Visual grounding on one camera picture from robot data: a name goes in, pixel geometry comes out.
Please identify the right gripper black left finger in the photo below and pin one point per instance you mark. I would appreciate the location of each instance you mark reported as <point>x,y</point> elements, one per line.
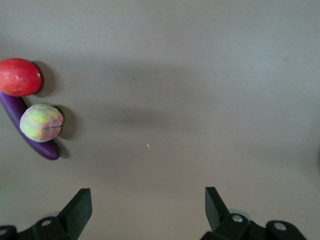
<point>75,215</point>

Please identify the green pink peach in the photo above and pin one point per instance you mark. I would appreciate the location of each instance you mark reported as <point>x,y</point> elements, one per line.
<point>41,123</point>

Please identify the brown table cloth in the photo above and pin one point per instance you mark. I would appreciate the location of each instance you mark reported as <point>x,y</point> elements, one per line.
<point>175,75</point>

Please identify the purple eggplant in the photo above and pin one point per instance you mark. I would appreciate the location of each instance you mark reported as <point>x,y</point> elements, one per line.
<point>12,110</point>

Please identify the red apple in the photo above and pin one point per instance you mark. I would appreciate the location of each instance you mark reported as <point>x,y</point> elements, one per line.
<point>18,77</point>

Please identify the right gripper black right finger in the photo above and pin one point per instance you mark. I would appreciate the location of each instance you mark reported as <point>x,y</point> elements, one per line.
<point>220,217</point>

